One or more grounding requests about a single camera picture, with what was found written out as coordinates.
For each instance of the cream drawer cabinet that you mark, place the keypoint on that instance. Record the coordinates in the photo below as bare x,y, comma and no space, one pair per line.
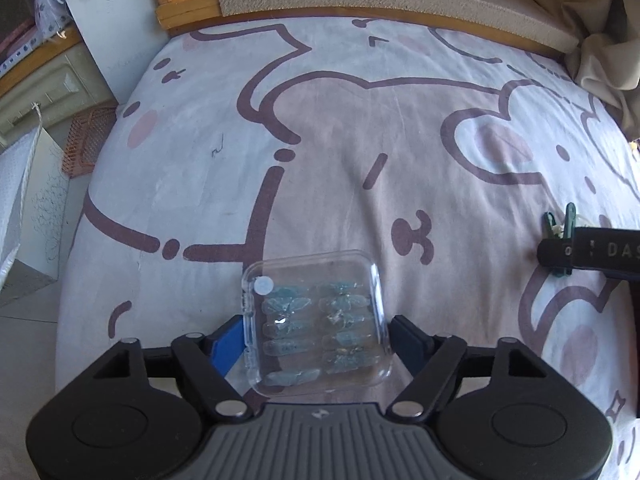
53,83

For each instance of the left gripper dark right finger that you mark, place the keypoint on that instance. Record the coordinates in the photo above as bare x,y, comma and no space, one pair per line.
413,347

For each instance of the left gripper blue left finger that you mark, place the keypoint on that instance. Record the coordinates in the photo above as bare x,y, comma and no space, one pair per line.
226,345

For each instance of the orange mesh basket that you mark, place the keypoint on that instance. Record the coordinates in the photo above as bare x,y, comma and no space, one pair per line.
89,131

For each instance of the clear plastic nail box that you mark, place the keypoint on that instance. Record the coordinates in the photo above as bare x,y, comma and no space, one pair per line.
314,325

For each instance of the wooden bay window seat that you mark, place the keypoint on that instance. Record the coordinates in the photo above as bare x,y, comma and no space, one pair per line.
177,16

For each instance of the beige curtain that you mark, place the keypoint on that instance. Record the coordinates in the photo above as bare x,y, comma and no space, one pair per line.
606,60

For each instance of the cartoon bear bed sheet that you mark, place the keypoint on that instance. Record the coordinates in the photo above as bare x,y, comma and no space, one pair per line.
435,152

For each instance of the green clothes pegs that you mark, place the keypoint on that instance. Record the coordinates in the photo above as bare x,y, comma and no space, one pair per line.
555,250

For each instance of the white perforated metal rack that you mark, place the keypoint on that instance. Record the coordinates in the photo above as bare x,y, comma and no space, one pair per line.
26,25

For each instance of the white paper bag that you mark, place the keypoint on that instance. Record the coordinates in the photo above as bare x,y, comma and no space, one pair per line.
33,199

